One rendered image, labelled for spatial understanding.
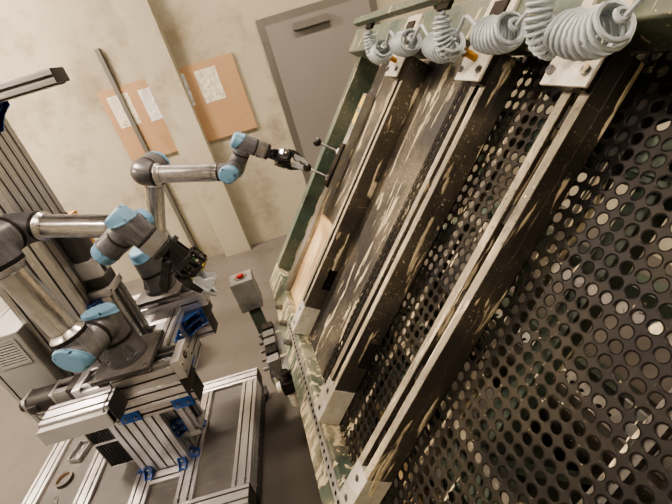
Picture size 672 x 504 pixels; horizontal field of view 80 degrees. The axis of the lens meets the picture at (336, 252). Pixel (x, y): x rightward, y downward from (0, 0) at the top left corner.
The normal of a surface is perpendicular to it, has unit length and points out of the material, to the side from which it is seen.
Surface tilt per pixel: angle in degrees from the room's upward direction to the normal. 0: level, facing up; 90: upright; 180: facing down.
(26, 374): 90
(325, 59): 90
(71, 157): 90
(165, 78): 90
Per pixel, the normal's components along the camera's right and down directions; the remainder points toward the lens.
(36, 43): 0.12, 0.45
